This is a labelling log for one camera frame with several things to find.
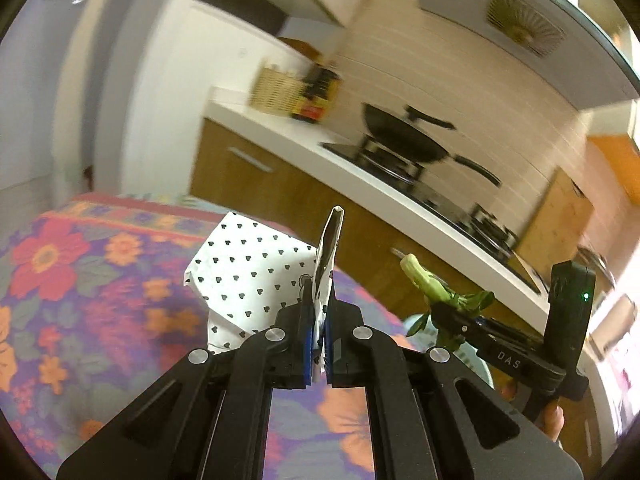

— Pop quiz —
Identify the floral tablecloth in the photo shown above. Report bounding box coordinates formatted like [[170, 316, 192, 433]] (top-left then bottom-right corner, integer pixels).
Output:
[[0, 191, 417, 480]]

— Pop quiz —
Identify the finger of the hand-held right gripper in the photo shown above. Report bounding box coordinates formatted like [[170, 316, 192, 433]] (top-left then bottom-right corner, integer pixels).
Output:
[[430, 302, 501, 357]]

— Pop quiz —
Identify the wooden cutting board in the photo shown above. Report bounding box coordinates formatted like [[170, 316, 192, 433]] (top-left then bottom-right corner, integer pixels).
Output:
[[514, 166, 597, 282]]

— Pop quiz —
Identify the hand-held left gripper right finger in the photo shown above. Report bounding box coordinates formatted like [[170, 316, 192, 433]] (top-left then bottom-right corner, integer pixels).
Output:
[[323, 304, 583, 480]]

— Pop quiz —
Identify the green vegetable stalk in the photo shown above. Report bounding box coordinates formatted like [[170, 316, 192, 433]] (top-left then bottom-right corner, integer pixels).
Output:
[[400, 254, 497, 353]]

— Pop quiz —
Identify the polka dot paper bag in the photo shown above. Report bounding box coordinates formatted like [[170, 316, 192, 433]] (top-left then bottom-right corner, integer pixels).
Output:
[[182, 205, 347, 386]]

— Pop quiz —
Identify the person's right hand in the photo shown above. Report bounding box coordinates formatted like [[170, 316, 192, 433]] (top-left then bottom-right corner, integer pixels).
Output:
[[541, 401, 566, 444]]

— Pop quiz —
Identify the black wok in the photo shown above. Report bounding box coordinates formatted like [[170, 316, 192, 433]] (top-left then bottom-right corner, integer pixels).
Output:
[[360, 102, 503, 189]]

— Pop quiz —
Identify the black gas stove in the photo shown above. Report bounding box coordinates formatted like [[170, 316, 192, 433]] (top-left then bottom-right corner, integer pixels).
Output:
[[320, 142, 547, 297]]

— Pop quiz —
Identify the white kitchen counter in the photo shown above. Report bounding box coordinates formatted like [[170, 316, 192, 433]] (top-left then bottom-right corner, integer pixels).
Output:
[[204, 86, 618, 438]]

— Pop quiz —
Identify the wide wooden cabinet door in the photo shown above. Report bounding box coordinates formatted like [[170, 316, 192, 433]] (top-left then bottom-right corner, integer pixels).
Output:
[[269, 169, 547, 343]]

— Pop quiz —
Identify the wicker basket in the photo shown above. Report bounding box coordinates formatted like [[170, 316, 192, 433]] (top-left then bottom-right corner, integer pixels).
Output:
[[249, 59, 304, 112]]

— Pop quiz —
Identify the narrow wooden cabinet door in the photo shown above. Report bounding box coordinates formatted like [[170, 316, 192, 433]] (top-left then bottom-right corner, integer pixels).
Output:
[[189, 117, 302, 212]]

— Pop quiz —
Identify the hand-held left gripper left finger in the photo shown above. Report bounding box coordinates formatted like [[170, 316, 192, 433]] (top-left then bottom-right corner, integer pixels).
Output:
[[57, 279, 318, 480]]

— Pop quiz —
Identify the steel range hood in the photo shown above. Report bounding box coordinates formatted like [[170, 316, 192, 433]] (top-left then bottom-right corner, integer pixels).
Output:
[[409, 0, 640, 112]]

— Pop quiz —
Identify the dark sauce bottle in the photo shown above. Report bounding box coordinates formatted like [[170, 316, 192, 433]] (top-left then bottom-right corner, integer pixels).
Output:
[[291, 64, 321, 121]]

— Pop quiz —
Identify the wooden box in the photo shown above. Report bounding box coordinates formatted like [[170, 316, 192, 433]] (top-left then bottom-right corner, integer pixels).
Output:
[[276, 35, 325, 62]]

